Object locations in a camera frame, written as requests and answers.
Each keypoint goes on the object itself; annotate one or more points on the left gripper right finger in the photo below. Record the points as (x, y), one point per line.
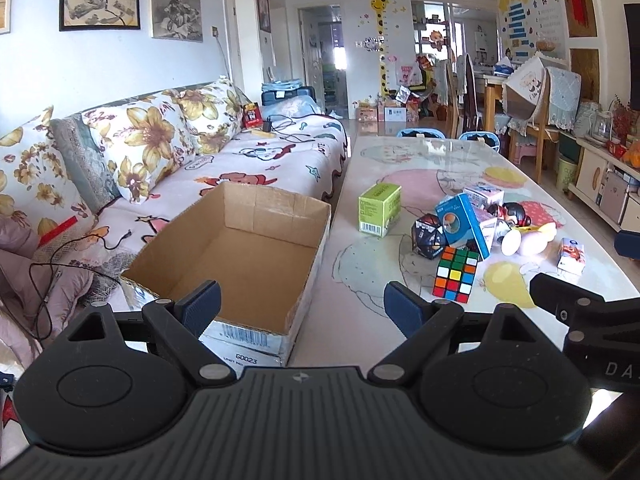
(427, 326)

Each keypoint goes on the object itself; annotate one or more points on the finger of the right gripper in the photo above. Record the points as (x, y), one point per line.
(576, 307)

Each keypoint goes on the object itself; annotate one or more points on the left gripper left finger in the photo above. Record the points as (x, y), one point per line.
(176, 328)

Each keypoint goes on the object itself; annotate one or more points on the orange white medicine box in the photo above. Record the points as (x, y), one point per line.
(571, 256)

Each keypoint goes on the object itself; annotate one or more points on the white round toy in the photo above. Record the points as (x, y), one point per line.
(511, 242)

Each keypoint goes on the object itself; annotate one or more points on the black-haired doll figure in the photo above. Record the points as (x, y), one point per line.
(510, 214)

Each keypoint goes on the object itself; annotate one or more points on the pink patterned toy box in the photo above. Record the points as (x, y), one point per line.
(488, 225)

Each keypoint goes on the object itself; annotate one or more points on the rubiks cube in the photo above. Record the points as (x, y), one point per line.
(455, 274)

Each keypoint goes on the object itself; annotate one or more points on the yellow toy plane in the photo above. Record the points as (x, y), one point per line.
(533, 240)

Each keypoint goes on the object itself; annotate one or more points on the blue book-shaped box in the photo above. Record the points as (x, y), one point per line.
(456, 214)

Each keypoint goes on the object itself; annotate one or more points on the open cardboard box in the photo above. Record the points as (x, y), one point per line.
(262, 245)

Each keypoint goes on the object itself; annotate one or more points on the white tv cabinet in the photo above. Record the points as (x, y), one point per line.
(607, 186)

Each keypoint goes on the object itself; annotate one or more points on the green medicine box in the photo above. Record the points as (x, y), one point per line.
(378, 208)

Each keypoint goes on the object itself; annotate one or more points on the green waste bin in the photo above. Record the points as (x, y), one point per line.
(565, 173)

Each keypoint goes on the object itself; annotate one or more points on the white pink barcode box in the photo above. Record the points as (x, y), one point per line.
(482, 195)

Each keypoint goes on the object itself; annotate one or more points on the pink jacket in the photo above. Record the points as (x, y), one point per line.
(37, 300)

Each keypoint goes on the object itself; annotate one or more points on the pink plastic stool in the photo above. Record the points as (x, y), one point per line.
(519, 151)

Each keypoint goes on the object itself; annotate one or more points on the grey green cushion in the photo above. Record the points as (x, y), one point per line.
(84, 161)

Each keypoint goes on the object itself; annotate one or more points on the floral cushion middle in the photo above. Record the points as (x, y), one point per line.
(143, 140)

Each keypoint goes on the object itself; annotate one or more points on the floral cushion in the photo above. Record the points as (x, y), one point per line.
(212, 111)
(143, 140)
(36, 189)

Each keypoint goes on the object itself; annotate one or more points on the blue plastic stool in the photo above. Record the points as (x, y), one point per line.
(487, 137)

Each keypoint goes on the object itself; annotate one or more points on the wooden chair with cover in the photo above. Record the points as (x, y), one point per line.
(557, 108)

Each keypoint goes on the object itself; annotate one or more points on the floral cushion near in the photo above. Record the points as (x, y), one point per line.
(36, 189)

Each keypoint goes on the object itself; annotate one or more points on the sofa with cartoon cover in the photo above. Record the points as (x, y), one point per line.
(303, 156)

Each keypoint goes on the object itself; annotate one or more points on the floral cushion far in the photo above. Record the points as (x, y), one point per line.
(212, 111)

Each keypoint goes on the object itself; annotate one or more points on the red snack box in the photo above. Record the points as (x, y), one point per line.
(252, 117)

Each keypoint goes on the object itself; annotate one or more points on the tilted cardboard box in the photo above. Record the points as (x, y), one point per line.
(522, 90)

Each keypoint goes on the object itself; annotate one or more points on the grey portrait poster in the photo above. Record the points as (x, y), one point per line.
(177, 20)

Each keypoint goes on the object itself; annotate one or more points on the giraffe height chart sticker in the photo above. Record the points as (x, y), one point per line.
(379, 9)

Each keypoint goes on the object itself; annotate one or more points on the red framed picture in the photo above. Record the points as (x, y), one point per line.
(263, 11)

